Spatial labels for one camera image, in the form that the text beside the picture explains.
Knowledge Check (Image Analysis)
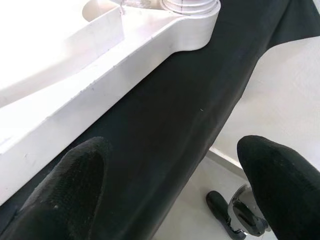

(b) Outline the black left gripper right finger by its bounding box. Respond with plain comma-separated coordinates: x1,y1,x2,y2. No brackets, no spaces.
236,134,320,240

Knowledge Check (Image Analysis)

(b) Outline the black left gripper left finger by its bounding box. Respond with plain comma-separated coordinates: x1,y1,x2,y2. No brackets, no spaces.
7,136,113,240

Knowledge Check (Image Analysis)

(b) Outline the white plastic table leg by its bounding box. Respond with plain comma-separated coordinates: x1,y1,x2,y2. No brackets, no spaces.
161,0,217,16

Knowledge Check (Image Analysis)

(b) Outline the black tablecloth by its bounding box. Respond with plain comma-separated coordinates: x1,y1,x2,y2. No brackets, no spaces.
0,0,320,240

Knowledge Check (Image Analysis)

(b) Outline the white plastic table top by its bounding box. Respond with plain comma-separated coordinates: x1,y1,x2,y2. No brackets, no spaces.
0,0,221,207

